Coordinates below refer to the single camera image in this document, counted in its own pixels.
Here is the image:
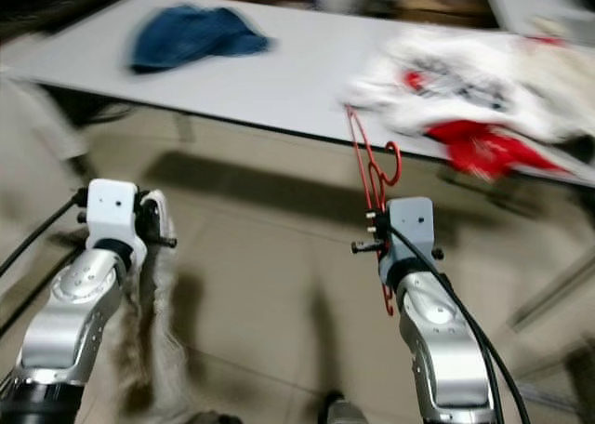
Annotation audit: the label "red wire clothes hanger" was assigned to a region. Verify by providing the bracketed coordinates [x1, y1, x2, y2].
[346, 106, 403, 316]

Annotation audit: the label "blue denim shorts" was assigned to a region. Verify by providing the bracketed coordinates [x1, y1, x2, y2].
[130, 4, 271, 74]

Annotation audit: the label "red garment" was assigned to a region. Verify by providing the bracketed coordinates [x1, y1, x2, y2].
[423, 119, 568, 181]

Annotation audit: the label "grey robot right foot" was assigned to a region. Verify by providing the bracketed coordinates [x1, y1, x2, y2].
[321, 391, 382, 424]

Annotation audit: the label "white folding table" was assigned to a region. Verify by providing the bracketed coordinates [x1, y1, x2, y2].
[5, 0, 595, 188]

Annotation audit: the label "white shirt with black print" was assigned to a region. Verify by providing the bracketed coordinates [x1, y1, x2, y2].
[349, 24, 595, 146]

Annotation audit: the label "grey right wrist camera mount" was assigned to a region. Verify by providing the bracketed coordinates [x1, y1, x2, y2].
[388, 197, 435, 269]

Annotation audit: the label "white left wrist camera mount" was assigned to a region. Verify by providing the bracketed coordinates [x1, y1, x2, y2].
[86, 178, 140, 258]

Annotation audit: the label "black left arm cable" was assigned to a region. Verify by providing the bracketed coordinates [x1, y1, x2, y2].
[0, 196, 89, 281]

